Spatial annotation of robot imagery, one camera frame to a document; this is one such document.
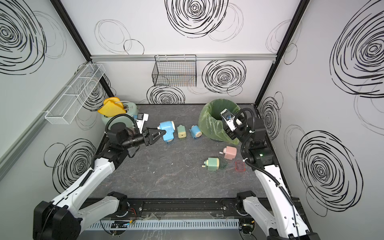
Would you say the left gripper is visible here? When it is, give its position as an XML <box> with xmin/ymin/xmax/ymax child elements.
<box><xmin>121</xmin><ymin>127</ymin><xmax>165</xmax><ymax>151</ymax></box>

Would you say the blue sharpener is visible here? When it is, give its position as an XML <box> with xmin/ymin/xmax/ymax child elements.
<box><xmin>158</xmin><ymin>121</ymin><xmax>176</xmax><ymax>143</ymax></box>
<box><xmin>190</xmin><ymin>126</ymin><xmax>203</xmax><ymax>139</ymax></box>

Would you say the pink pencil sharpener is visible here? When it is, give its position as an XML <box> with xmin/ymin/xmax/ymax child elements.
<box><xmin>219</xmin><ymin>146</ymin><xmax>237</xmax><ymax>160</ymax></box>

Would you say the clear pink shavings tray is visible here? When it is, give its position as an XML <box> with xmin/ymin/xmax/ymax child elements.
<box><xmin>235</xmin><ymin>160</ymin><xmax>246</xmax><ymax>173</ymax></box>

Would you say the clear green shavings tray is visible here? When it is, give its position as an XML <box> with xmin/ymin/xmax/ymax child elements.
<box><xmin>219</xmin><ymin>159</ymin><xmax>228</xmax><ymax>170</ymax></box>

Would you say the green cream pencil sharpener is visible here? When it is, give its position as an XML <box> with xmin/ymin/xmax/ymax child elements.
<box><xmin>202</xmin><ymin>158</ymin><xmax>220</xmax><ymax>172</ymax></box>

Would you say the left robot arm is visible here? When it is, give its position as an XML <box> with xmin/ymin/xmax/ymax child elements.
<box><xmin>33</xmin><ymin>122</ymin><xmax>167</xmax><ymax>240</ymax></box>

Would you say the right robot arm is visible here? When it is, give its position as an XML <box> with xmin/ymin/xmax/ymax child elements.
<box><xmin>221</xmin><ymin>111</ymin><xmax>320</xmax><ymax>240</ymax></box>

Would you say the yellow green pencil sharpener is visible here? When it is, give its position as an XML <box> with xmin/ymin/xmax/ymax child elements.
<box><xmin>177</xmin><ymin>125</ymin><xmax>187</xmax><ymax>139</ymax></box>

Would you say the bin with green bag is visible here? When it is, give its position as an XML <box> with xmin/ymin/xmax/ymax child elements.
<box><xmin>198</xmin><ymin>99</ymin><xmax>241</xmax><ymax>146</ymax></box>

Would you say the mint green toaster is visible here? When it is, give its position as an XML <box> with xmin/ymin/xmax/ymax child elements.
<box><xmin>101</xmin><ymin>101</ymin><xmax>139</xmax><ymax>128</ymax></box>

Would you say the yellow toy toast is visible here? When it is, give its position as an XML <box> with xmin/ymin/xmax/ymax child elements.
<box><xmin>98</xmin><ymin>97</ymin><xmax>126</xmax><ymax>118</ymax></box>

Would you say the black wire basket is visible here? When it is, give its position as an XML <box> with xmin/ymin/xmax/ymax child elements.
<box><xmin>152</xmin><ymin>55</ymin><xmax>197</xmax><ymax>87</ymax></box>

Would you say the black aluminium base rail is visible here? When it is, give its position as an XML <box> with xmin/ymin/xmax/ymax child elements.
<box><xmin>124</xmin><ymin>198</ymin><xmax>246</xmax><ymax>217</ymax></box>

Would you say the white mesh wall shelf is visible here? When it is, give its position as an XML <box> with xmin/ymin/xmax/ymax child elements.
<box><xmin>45</xmin><ymin>63</ymin><xmax>105</xmax><ymax>125</ymax></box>

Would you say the grey slotted cable duct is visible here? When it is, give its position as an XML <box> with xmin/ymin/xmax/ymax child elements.
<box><xmin>87</xmin><ymin>219</ymin><xmax>239</xmax><ymax>232</ymax></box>

